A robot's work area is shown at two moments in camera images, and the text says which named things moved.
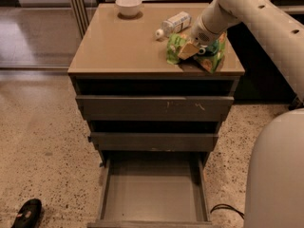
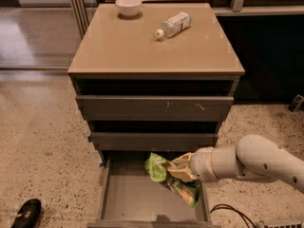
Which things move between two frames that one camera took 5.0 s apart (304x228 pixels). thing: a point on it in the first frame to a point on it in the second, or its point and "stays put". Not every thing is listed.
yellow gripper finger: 187,50 to 182,172
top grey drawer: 152,107 stays put
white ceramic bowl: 128,6 stays put
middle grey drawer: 152,142 stays put
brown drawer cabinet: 142,110 stays put
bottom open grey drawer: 154,189 stays put
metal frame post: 79,8 stays put
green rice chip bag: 211,59 to 189,190
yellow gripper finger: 201,50 to 182,160
